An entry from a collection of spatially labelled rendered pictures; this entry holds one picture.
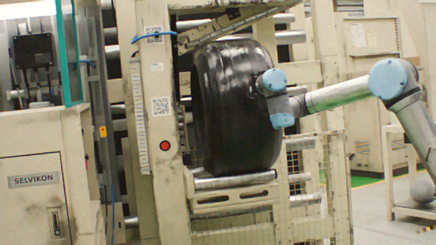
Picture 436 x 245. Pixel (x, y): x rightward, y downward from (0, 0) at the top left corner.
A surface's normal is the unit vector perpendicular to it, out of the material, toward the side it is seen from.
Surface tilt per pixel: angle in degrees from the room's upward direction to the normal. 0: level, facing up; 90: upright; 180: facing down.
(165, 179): 90
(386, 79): 83
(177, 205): 90
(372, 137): 90
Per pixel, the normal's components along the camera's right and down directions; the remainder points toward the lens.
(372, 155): -0.86, 0.11
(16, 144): 0.15, 0.05
